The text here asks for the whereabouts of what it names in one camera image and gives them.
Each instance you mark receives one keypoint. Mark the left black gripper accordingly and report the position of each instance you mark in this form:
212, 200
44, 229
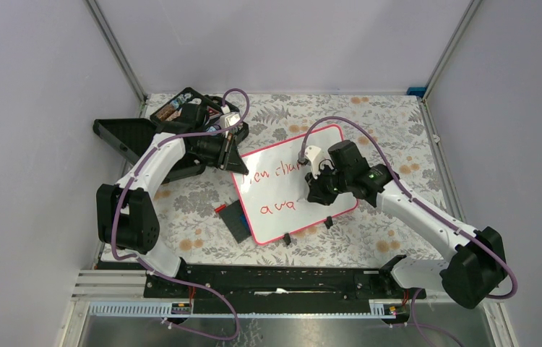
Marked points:
230, 158

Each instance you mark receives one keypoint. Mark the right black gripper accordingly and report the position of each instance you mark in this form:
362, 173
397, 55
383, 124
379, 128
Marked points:
316, 191

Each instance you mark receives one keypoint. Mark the pink framed whiteboard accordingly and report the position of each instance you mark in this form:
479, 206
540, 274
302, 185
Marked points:
268, 193

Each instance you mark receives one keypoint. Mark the red marker cap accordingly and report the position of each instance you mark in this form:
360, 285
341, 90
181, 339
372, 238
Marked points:
221, 207

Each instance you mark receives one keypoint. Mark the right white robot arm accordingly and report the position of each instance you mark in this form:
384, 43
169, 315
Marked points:
472, 262

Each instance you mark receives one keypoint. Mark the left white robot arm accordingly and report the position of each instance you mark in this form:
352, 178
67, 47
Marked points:
125, 213

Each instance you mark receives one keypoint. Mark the black poker chip case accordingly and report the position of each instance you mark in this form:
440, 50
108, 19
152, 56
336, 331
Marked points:
127, 139

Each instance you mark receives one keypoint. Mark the dark grey lego baseplate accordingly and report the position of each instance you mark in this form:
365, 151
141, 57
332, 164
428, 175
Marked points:
234, 218

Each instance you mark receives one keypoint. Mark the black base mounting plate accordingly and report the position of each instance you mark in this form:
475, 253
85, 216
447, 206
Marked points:
280, 290

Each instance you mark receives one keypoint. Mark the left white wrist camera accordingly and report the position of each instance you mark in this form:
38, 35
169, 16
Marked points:
228, 121

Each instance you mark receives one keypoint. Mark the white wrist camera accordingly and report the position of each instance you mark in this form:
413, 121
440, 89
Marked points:
228, 121
314, 157

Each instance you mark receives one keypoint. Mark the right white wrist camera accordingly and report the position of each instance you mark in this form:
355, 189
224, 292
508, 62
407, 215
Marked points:
314, 157

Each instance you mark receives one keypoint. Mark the blue corner bracket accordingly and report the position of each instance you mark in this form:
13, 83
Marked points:
418, 92

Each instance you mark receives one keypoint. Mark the aluminium frame rail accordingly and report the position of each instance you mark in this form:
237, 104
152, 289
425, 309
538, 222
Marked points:
118, 53

